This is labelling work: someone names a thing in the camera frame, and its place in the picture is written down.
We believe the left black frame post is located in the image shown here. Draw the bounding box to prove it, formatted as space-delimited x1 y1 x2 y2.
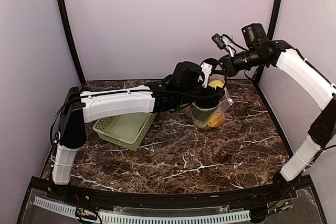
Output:
57 0 86 86

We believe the small circuit board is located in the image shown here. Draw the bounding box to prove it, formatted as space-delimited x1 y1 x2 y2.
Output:
75 208 98 221

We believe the black front rail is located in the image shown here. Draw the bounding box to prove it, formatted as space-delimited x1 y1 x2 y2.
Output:
28 175 316 213

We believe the clear zip top bag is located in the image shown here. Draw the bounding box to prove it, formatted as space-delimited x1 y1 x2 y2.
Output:
185 88 234 130

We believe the right black frame post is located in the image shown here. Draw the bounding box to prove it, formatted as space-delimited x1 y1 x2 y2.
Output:
254 0 281 86

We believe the orange yellow mango toy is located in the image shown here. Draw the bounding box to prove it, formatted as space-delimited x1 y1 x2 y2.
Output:
214 114 225 127

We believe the green plastic basket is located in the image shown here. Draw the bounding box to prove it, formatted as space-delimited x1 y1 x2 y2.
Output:
92 113 156 152

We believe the pale yellow bumpy fruit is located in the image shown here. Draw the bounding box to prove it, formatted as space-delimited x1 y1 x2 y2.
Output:
208 80 225 88

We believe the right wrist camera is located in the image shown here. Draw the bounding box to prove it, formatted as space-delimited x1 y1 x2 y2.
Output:
241 23 268 50

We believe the black frame post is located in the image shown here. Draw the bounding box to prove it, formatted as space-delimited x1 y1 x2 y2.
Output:
57 0 86 86
254 0 281 86

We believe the green bok choy toy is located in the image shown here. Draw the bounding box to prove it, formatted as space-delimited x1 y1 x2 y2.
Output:
190 103 217 130

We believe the white slotted cable duct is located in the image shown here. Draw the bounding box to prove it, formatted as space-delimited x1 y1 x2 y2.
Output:
34 197 251 223

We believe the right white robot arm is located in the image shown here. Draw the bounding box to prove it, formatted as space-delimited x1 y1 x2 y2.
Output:
220 40 335 200

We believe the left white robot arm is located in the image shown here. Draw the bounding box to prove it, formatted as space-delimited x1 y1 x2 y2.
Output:
49 80 226 201

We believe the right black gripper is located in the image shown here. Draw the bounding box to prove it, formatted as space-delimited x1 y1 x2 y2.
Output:
215 47 268 77

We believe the yellow lemon toy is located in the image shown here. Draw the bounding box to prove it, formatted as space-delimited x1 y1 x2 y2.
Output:
207 115 221 127

